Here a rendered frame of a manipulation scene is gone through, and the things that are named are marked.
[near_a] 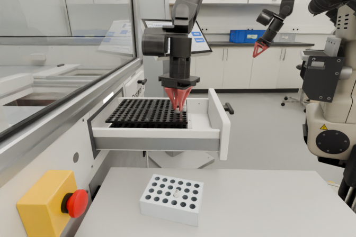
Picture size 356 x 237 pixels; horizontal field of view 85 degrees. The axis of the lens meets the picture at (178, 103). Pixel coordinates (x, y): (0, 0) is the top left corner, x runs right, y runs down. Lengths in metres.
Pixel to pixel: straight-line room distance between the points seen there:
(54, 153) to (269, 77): 3.75
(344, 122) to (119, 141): 0.79
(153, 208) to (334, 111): 0.72
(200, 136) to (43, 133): 0.33
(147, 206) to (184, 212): 0.08
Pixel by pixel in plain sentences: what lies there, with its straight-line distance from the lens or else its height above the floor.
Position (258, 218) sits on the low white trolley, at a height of 0.76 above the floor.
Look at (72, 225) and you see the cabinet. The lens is 0.56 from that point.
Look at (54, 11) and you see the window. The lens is 0.47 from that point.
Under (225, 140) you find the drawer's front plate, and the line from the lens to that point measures 0.49.
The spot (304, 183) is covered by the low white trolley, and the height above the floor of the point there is 0.76.
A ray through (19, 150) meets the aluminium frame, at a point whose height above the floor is 0.98.
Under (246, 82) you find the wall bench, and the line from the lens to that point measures 3.80.
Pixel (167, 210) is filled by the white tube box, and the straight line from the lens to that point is 0.45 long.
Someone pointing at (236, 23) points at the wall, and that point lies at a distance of 4.31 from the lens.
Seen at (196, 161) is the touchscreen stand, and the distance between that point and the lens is 1.82.
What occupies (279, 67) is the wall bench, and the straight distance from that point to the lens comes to 3.99.
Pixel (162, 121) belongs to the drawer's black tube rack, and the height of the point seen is 0.90.
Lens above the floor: 1.13
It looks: 21 degrees down
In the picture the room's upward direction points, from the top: straight up
